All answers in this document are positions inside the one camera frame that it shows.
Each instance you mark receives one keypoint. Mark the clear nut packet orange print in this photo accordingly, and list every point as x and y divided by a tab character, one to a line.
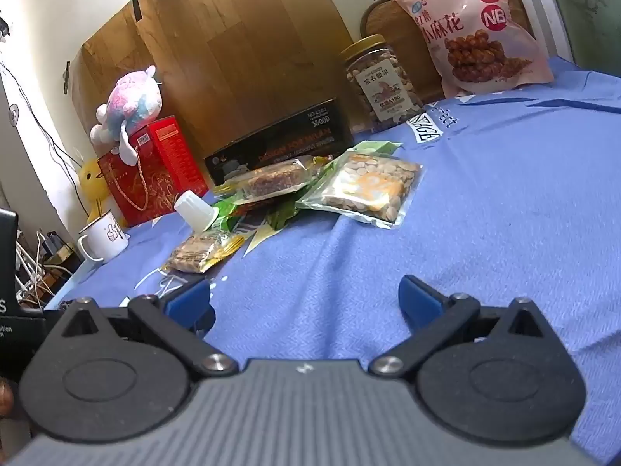
368	187

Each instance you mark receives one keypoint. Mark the dark green cloth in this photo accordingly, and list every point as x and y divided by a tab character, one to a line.
587	9

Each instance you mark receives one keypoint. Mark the clear nut jar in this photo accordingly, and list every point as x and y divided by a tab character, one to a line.
383	87

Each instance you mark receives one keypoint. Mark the pink and blue plush toy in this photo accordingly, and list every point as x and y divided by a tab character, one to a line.
131	102

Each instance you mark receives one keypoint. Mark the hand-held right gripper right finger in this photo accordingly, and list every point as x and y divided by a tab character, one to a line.
419	298

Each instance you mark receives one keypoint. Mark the light green snack packet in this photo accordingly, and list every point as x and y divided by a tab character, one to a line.
376	147

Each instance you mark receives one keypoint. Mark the red gift bag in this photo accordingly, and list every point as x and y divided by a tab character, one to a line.
131	189

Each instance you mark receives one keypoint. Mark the white enamel mug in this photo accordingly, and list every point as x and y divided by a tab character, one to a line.
106	240

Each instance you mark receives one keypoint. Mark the wooden board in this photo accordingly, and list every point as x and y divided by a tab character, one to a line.
233	48

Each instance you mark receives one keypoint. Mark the pink snack bag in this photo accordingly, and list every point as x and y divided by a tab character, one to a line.
485	34

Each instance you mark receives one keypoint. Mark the blue printed cloth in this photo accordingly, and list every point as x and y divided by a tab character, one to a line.
485	204

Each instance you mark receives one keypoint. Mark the small nut packet yellow edge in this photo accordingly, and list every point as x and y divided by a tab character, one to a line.
194	252

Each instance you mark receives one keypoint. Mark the red carton box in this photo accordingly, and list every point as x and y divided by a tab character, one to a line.
174	155

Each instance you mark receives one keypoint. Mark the dark green snack packet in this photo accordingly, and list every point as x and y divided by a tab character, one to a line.
281	214

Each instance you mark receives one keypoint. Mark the clear snack bar packet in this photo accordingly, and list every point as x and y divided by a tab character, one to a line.
276	179

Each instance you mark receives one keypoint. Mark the black tin box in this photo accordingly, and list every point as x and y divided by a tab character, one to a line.
291	136

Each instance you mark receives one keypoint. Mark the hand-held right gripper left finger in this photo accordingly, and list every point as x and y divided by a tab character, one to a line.
187	298

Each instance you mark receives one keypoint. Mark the white plastic cup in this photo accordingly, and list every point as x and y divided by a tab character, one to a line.
194	211

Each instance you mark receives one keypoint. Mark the yellow duck plush toy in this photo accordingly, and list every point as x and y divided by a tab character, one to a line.
92	179

